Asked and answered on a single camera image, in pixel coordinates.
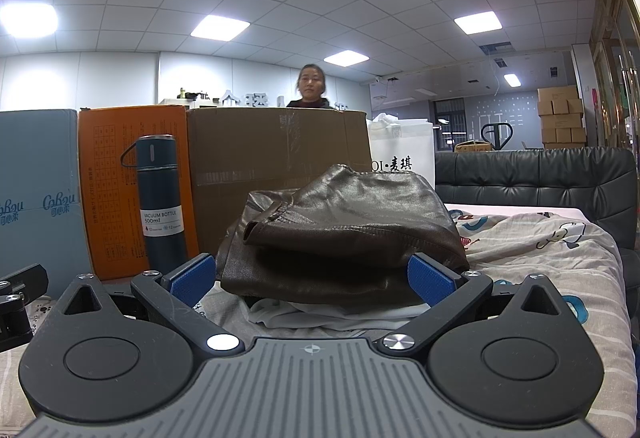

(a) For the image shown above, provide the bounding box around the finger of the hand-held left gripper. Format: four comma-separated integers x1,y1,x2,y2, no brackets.
0,264,49,305
0,294,32,354

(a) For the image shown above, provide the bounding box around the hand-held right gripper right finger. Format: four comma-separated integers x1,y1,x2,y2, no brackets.
376,253,563,361

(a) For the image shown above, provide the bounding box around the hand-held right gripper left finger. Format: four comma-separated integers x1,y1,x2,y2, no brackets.
62,253,247,361

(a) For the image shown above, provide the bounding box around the brown leather jacket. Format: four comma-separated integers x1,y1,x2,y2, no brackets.
216,164,471,306

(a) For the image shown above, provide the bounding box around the dark blue vacuum bottle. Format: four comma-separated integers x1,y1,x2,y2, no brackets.
120,134,191,269

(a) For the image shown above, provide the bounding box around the white garment with black trim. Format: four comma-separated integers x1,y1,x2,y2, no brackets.
247,295,426,334

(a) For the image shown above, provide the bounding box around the orange box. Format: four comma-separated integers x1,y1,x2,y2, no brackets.
77,105,193,282

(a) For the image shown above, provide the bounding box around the printed cartoon blanket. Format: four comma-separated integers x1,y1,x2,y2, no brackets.
0,204,631,438

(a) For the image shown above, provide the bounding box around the light blue box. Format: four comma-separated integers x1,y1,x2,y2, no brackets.
0,109,90,291

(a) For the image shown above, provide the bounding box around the black leather headboard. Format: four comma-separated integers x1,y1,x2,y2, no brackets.
434,147,640,269

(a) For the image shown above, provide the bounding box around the white shopping bag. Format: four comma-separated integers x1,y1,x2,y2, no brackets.
366,113,436,191

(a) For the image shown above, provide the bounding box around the large brown cardboard box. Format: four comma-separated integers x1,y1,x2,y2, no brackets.
185,108,372,259

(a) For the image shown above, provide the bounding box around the pallet jack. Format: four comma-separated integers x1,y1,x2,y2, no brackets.
480,123,517,151

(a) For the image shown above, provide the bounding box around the dark window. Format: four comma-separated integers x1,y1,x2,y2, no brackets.
433,98,469,151

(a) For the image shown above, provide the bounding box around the stack of cardboard boxes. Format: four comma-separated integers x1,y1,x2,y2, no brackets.
537,85,587,149

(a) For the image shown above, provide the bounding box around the glass door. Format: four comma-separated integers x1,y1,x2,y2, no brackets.
589,0,640,149

